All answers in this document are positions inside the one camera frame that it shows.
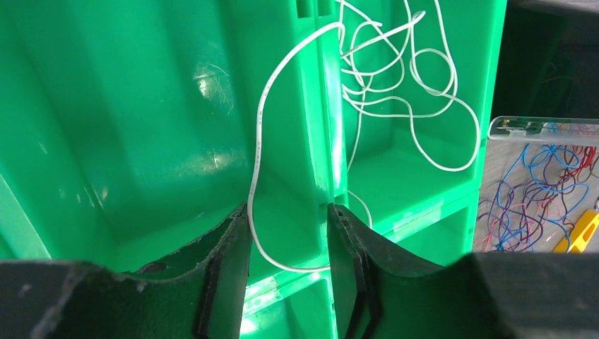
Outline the green bin back right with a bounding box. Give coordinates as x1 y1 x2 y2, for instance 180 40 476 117
335 1 506 231

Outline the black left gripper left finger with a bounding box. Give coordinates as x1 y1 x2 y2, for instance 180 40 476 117
1 204 252 338

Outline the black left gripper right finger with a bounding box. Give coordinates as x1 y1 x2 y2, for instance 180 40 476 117
327 204 598 338

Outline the black metronome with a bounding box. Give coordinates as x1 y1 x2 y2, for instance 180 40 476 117
487 1 598 147

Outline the red cable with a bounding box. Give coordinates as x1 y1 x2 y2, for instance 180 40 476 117
486 145 599 249

